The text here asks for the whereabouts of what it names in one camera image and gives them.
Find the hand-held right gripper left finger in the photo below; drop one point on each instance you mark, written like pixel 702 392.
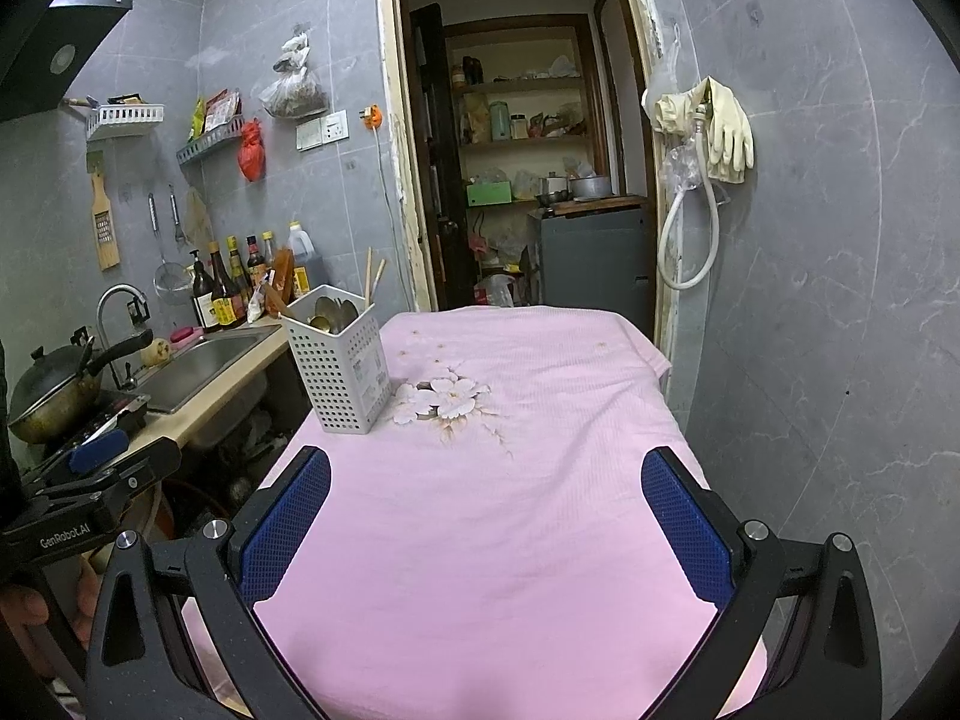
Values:
pixel 289 525

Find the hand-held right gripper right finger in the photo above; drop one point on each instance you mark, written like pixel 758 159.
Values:
pixel 686 525

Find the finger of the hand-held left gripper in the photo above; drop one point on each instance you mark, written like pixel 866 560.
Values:
pixel 142 461
pixel 97 450

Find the white perforated utensil holder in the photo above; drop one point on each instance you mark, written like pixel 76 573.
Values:
pixel 337 382

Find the wooden chopstick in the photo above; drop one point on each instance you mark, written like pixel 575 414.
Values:
pixel 379 277

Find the wooden cutting board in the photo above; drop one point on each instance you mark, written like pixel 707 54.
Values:
pixel 600 202
pixel 368 274

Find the person's left hand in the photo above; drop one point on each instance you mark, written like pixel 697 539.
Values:
pixel 86 592

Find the black gas stove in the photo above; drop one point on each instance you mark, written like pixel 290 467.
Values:
pixel 124 409

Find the beige kitchen counter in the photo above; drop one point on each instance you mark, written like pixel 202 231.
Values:
pixel 180 427

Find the yellowish loofah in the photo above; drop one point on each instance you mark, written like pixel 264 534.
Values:
pixel 157 354

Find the steel sink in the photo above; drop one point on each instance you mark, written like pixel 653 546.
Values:
pixel 202 367

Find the pink soap dish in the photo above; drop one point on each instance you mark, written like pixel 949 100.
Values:
pixel 186 337

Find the chrome faucet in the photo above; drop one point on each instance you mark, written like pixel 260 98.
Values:
pixel 112 296

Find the dark pump bottle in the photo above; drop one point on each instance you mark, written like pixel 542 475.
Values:
pixel 202 300

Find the hanging mesh strainer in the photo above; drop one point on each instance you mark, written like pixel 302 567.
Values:
pixel 172 285

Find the pink floral tablecloth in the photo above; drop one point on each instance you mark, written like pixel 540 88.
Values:
pixel 510 555

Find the tall dark sauce bottle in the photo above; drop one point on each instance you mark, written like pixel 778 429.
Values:
pixel 223 300

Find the white and blue packet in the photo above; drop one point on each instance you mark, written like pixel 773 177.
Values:
pixel 256 307

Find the yellow-capped sauce bottle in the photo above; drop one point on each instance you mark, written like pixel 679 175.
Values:
pixel 237 270

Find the wooden grater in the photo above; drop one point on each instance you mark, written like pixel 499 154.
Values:
pixel 105 225

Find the red-labelled sauce bottle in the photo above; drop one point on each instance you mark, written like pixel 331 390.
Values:
pixel 255 262

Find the orange spice packet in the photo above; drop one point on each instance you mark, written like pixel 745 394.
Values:
pixel 283 274

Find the hanging steel utensil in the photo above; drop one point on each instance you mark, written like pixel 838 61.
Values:
pixel 177 221

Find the clear yellow-capped bottle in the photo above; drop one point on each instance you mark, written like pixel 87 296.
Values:
pixel 268 247

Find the cooking oil jug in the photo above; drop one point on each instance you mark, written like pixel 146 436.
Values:
pixel 304 262

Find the grey cabinet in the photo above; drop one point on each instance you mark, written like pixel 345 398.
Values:
pixel 592 262

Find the white plastic jug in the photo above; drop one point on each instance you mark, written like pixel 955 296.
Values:
pixel 495 290

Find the red plastic bag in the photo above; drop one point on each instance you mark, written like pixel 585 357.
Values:
pixel 253 154

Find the yellow snack packet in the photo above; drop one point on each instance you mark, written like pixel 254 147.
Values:
pixel 196 118

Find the steel pot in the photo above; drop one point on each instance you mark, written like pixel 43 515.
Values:
pixel 590 187

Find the clear plastic bag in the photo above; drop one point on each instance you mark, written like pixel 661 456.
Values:
pixel 682 169

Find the red snack packet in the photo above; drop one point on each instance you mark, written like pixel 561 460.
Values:
pixel 221 111

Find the small lidded pot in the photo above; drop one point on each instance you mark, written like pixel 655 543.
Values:
pixel 551 187

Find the green box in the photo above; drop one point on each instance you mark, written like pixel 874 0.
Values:
pixel 489 193

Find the dark wooden door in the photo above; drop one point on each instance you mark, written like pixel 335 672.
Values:
pixel 435 165

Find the cream rubber gloves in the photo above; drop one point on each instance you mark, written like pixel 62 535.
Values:
pixel 731 135

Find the clear bag of dried goods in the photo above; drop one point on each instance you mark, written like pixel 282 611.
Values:
pixel 292 94

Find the black range hood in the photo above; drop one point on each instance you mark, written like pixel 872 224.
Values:
pixel 52 52

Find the orange plug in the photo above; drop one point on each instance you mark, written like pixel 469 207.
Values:
pixel 373 116

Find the green jar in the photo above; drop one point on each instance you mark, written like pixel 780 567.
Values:
pixel 499 121

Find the wooden pantry shelf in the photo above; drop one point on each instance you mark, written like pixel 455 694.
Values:
pixel 525 86

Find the grey wall rack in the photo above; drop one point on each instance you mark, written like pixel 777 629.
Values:
pixel 206 144

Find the white wall basket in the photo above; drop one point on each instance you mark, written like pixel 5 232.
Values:
pixel 124 116

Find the wall switch socket panel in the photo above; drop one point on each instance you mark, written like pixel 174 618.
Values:
pixel 322 131

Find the wooden door frame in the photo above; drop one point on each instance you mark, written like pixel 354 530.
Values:
pixel 397 165

